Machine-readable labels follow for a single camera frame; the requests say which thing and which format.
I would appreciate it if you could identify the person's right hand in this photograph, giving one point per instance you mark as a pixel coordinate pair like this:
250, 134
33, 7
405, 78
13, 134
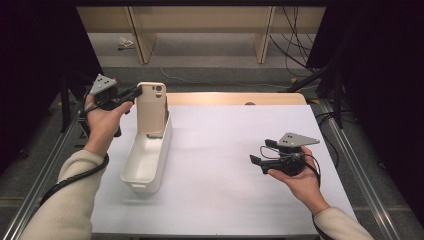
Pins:
303, 190

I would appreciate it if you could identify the black metal stand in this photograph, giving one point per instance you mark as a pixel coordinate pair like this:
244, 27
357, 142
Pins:
65, 113
338, 106

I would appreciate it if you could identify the beige phone case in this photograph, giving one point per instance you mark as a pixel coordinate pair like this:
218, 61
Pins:
151, 113

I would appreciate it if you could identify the crumpled white paper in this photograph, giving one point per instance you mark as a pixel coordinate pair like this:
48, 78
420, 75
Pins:
125, 42

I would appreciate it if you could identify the aluminium floor rail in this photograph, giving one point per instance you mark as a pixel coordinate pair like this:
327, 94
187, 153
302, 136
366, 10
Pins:
30, 200
363, 180

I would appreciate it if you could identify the white plastic bin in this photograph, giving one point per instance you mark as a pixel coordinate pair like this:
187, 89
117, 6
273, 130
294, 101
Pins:
143, 163

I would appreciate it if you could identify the light wooden bench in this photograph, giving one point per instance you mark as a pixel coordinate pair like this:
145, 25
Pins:
200, 18

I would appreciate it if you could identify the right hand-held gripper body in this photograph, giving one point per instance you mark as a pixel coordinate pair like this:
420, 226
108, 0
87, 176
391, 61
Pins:
293, 141

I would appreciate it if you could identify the black curtain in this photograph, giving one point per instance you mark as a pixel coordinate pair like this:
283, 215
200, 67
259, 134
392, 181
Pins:
383, 83
33, 66

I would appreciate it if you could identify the white table mat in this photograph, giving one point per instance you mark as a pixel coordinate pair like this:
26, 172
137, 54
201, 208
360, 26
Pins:
216, 166

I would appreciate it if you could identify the person's left hand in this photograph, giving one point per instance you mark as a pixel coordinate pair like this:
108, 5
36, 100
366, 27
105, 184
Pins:
103, 126

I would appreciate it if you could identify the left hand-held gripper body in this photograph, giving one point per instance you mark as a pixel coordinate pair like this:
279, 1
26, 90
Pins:
103, 85

